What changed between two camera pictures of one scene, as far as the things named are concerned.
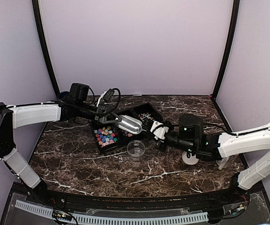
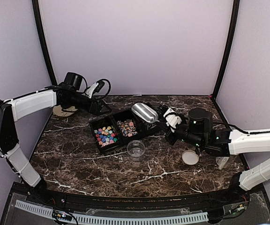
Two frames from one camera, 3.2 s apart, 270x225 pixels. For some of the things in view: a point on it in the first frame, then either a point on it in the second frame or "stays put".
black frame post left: [36, 5] stays put
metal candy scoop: [130, 124] to [146, 112]
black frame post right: [235, 21] stays put
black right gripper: [160, 146] to [171, 139]
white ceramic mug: [221, 163] stays put
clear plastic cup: [135, 149] stays put
